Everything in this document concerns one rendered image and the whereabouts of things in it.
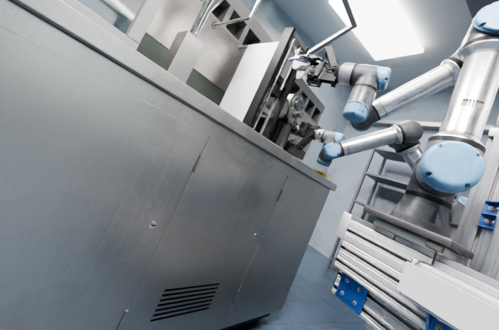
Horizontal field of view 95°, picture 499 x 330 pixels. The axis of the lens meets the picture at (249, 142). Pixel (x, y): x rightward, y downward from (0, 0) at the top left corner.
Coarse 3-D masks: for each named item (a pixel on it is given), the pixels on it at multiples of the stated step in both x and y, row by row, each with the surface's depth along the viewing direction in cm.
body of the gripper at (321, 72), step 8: (312, 64) 86; (320, 64) 83; (328, 64) 84; (304, 72) 84; (312, 72) 84; (320, 72) 83; (328, 72) 83; (336, 72) 79; (312, 80) 86; (320, 80) 84; (328, 80) 81; (336, 80) 82
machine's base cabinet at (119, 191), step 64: (0, 0) 36; (0, 64) 38; (64, 64) 43; (0, 128) 39; (64, 128) 45; (128, 128) 53; (192, 128) 65; (0, 192) 41; (64, 192) 48; (128, 192) 57; (192, 192) 70; (256, 192) 92; (320, 192) 133; (0, 256) 43; (64, 256) 51; (128, 256) 61; (192, 256) 77; (256, 256) 103; (0, 320) 45; (64, 320) 54; (128, 320) 66; (192, 320) 84; (256, 320) 131
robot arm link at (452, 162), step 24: (480, 24) 60; (480, 48) 61; (480, 72) 59; (456, 96) 62; (480, 96) 58; (456, 120) 59; (480, 120) 57; (432, 144) 60; (456, 144) 55; (480, 144) 55; (432, 168) 56; (456, 168) 54; (480, 168) 52; (432, 192) 64; (456, 192) 56
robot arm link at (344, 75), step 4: (344, 64) 78; (348, 64) 78; (352, 64) 77; (340, 68) 79; (344, 68) 78; (348, 68) 77; (352, 68) 76; (340, 72) 78; (344, 72) 78; (348, 72) 77; (340, 76) 79; (344, 76) 78; (348, 76) 77; (340, 80) 80; (344, 80) 79; (348, 80) 78; (344, 84) 81; (348, 84) 79
